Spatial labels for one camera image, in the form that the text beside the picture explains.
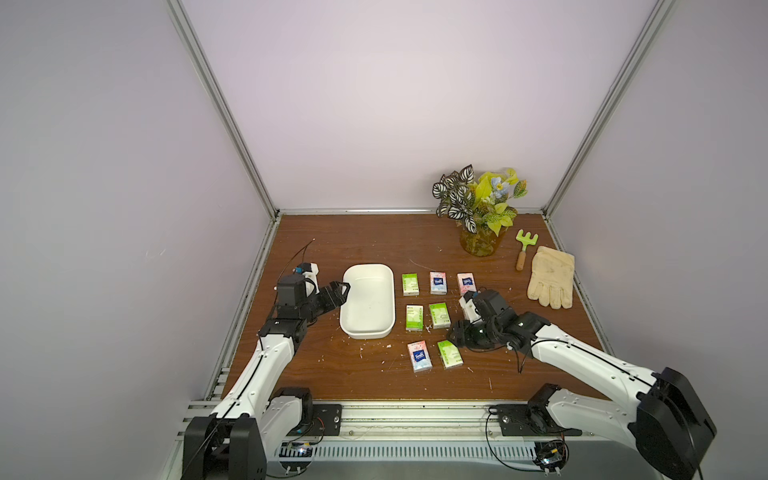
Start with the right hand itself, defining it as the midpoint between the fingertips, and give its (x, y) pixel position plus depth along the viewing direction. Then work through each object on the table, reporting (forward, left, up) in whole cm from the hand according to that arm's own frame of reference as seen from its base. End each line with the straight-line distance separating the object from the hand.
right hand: (453, 331), depth 81 cm
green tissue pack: (+6, +11, -4) cm, 13 cm away
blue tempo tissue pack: (-6, +9, -4) cm, 11 cm away
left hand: (+9, +31, +7) cm, 33 cm away
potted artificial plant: (+35, -10, +15) cm, 40 cm away
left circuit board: (-29, +40, -10) cm, 50 cm away
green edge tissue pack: (-5, +1, -4) cm, 6 cm away
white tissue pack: (+7, +3, -5) cm, 9 cm away
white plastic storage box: (+9, +25, -5) cm, 27 cm away
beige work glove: (+23, -37, -8) cm, 44 cm away
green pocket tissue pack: (+17, +12, -4) cm, 21 cm away
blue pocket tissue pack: (+19, +2, -5) cm, 19 cm away
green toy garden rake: (+39, -31, -7) cm, 51 cm away
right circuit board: (-26, -22, -9) cm, 36 cm away
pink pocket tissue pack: (+19, -7, -5) cm, 21 cm away
